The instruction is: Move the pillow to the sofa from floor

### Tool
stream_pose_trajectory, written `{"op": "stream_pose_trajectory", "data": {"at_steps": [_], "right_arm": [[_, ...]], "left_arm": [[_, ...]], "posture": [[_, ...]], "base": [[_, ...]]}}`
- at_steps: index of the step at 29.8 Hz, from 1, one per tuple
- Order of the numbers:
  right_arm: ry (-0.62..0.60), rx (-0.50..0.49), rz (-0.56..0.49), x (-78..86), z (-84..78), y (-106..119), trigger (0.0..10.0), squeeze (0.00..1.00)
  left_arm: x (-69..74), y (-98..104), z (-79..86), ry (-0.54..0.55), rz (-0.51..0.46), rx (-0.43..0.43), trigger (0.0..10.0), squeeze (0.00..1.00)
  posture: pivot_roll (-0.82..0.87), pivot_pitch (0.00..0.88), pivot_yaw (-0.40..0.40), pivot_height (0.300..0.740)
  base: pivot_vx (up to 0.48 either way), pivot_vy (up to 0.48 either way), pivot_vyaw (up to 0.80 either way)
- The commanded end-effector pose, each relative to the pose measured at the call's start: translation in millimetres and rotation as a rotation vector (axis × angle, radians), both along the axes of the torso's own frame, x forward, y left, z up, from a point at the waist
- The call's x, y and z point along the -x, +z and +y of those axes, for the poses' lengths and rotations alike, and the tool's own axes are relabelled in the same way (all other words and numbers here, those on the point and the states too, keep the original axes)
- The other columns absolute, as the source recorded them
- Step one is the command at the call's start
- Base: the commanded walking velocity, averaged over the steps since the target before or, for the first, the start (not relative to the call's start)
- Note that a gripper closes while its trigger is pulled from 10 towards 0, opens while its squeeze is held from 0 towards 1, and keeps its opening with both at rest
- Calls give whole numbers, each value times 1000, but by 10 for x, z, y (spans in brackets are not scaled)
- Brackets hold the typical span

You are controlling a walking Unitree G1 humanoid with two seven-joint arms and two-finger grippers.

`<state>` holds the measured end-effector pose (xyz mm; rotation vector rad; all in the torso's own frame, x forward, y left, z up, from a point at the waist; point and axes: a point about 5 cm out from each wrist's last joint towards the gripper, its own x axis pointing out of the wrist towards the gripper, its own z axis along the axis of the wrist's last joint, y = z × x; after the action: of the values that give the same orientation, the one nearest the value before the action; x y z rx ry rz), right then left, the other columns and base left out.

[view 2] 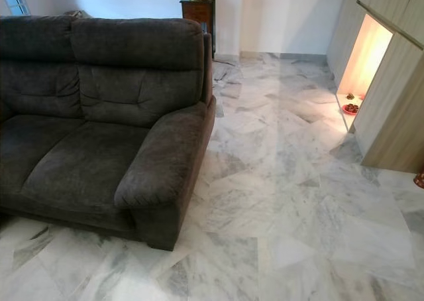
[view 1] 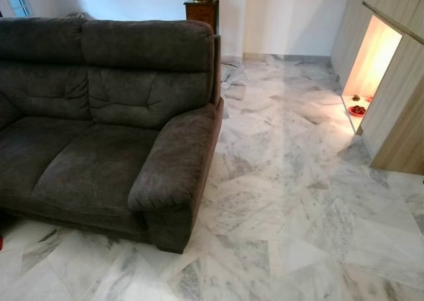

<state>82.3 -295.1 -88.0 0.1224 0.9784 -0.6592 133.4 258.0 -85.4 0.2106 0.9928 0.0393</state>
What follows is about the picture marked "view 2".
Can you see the dark grey fabric sofa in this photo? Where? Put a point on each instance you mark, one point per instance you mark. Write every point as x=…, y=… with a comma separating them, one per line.
x=99, y=148

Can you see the light wood cupboard with niche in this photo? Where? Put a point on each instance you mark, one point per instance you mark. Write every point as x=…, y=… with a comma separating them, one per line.
x=394, y=102

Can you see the dark wooden cabinet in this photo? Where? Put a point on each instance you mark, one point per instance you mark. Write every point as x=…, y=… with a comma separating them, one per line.
x=197, y=16

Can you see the small brass ornament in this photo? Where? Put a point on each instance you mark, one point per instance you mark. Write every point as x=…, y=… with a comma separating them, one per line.
x=349, y=97

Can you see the small red object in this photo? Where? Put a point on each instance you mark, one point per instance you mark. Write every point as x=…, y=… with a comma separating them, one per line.
x=420, y=180

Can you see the red plate with offerings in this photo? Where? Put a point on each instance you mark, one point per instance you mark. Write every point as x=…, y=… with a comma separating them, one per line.
x=350, y=109

